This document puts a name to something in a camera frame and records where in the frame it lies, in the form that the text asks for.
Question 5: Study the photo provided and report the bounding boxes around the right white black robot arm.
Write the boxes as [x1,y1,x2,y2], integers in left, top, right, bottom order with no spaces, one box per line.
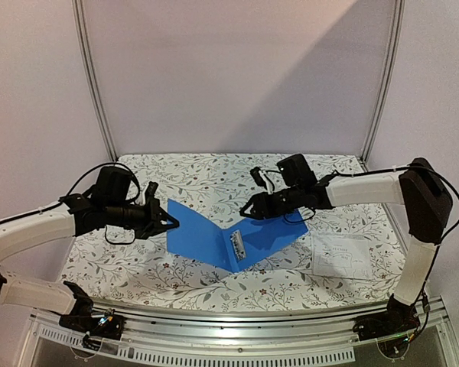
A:
[239,154,454,333]

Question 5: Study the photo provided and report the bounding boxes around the left aluminium vertical post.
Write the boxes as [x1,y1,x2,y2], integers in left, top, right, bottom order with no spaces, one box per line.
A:
[72,0,119,161]

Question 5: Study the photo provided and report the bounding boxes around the blue ring binder folder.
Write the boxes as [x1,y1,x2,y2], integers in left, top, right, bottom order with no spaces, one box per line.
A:
[167,200,308,273]

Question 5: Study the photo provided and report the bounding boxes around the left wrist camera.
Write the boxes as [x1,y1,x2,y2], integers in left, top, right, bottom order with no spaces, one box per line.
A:
[135,181,158,206]

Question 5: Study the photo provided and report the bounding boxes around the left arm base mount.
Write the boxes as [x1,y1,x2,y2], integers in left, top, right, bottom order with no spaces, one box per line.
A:
[59,281,126,352]

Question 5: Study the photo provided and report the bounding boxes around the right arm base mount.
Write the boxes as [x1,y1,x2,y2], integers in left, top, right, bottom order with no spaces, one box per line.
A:
[352,293,431,361]

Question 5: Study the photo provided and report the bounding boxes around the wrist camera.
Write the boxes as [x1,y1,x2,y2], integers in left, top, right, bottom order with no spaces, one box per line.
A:
[135,181,158,206]
[250,167,275,195]

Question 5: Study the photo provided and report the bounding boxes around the floral patterned tablecloth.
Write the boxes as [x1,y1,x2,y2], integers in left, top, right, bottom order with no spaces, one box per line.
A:
[60,152,414,313]

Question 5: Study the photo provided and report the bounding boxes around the right aluminium vertical post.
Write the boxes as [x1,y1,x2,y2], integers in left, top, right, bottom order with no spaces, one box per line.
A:
[360,0,405,164]

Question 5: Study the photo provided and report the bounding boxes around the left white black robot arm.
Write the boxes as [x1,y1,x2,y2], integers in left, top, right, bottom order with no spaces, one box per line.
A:
[0,162,180,332]

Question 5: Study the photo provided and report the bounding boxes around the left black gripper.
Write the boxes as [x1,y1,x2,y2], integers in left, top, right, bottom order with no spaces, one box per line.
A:
[106,196,179,239]

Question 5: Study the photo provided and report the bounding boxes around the aluminium vertical post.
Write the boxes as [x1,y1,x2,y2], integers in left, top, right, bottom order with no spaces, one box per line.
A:
[360,0,405,164]
[72,0,119,161]

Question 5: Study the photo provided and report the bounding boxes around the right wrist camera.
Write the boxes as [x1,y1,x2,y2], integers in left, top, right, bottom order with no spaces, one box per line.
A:
[250,167,275,195]

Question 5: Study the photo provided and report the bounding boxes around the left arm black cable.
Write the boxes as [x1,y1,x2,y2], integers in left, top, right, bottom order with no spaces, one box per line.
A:
[0,164,142,245]

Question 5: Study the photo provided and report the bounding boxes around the aluminium front rail frame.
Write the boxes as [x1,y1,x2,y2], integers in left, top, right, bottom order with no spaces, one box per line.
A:
[18,297,459,366]

